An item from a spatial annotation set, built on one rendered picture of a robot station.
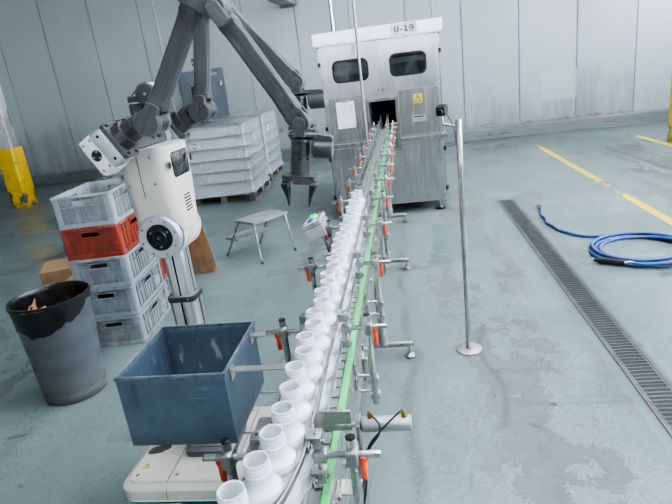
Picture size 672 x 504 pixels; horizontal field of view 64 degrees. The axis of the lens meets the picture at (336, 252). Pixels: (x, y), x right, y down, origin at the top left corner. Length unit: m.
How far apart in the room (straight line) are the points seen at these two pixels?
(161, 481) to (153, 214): 1.03
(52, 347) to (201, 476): 1.48
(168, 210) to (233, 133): 6.34
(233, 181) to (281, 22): 4.71
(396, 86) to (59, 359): 4.42
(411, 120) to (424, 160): 0.48
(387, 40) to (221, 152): 3.24
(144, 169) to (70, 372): 1.86
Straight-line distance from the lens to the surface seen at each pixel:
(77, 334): 3.47
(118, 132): 1.78
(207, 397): 1.53
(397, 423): 0.99
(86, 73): 13.64
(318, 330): 1.14
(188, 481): 2.31
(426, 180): 6.43
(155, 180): 1.93
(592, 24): 12.40
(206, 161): 8.41
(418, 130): 6.34
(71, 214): 4.00
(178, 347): 1.86
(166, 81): 1.71
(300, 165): 1.63
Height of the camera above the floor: 1.65
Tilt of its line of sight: 18 degrees down
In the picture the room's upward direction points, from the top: 7 degrees counter-clockwise
